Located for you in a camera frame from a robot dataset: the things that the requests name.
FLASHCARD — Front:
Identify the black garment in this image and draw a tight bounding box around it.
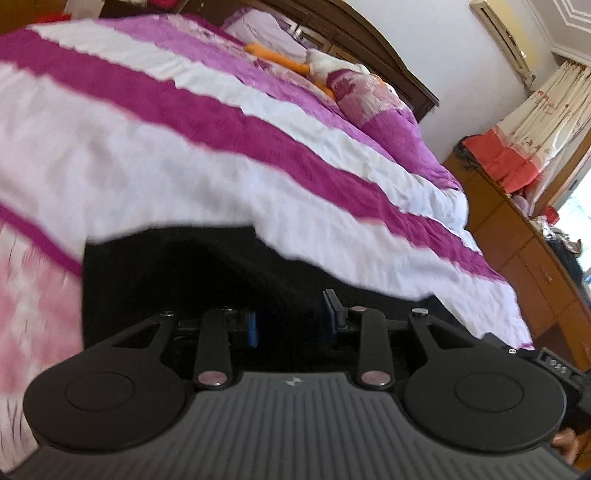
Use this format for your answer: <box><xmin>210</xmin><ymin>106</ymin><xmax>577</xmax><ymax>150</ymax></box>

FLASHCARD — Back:
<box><xmin>82</xmin><ymin>227</ymin><xmax>449</xmax><ymax>371</ymax></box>

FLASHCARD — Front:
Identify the person's right hand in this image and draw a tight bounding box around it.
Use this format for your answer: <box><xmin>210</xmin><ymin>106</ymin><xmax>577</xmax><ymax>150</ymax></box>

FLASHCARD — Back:
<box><xmin>551</xmin><ymin>428</ymin><xmax>579</xmax><ymax>465</ymax></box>

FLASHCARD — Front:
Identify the wooden dresser cabinet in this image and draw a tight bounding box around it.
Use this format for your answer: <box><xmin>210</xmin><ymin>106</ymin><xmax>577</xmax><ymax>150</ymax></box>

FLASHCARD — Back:
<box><xmin>444</xmin><ymin>153</ymin><xmax>590</xmax><ymax>371</ymax></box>

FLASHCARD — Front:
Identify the red orange cloth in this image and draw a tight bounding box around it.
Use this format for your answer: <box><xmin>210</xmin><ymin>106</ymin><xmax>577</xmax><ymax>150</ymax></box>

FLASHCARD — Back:
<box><xmin>461</xmin><ymin>127</ymin><xmax>540</xmax><ymax>194</ymax></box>

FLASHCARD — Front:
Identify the patterned white curtain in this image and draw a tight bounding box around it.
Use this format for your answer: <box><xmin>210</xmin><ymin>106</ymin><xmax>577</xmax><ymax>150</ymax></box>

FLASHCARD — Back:
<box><xmin>495</xmin><ymin>61</ymin><xmax>590</xmax><ymax>214</ymax></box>

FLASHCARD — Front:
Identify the floral purple white bedspread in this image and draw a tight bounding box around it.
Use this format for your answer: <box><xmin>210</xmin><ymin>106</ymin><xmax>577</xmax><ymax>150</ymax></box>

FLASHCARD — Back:
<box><xmin>1</xmin><ymin>15</ymin><xmax>532</xmax><ymax>470</ymax></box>

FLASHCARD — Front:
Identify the purple floral rolled quilt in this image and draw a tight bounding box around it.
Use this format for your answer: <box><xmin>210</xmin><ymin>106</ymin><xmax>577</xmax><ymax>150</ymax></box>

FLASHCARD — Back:
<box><xmin>327</xmin><ymin>70</ymin><xmax>462</xmax><ymax>190</ymax></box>

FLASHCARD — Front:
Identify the white orange plush toy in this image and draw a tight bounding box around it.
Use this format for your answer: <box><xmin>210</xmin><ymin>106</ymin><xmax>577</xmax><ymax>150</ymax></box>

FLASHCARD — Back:
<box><xmin>243</xmin><ymin>43</ymin><xmax>385</xmax><ymax>99</ymax></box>

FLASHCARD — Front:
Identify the dark wooden headboard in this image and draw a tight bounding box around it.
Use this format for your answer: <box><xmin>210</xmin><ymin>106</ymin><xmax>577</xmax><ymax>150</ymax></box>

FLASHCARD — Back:
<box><xmin>177</xmin><ymin>0</ymin><xmax>439</xmax><ymax>120</ymax></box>

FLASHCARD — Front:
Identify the lavender pillow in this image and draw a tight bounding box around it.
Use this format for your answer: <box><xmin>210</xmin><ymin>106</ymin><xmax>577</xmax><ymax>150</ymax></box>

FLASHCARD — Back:
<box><xmin>221</xmin><ymin>7</ymin><xmax>308</xmax><ymax>63</ymax></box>

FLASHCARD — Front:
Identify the red plastic bucket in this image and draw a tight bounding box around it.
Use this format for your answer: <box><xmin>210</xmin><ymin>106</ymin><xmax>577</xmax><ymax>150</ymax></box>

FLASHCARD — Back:
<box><xmin>147</xmin><ymin>0</ymin><xmax>182</xmax><ymax>12</ymax></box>

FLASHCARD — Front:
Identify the wall air conditioner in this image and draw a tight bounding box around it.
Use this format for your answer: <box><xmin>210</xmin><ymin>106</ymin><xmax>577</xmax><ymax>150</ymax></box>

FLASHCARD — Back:
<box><xmin>470</xmin><ymin>0</ymin><xmax>538</xmax><ymax>93</ymax></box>

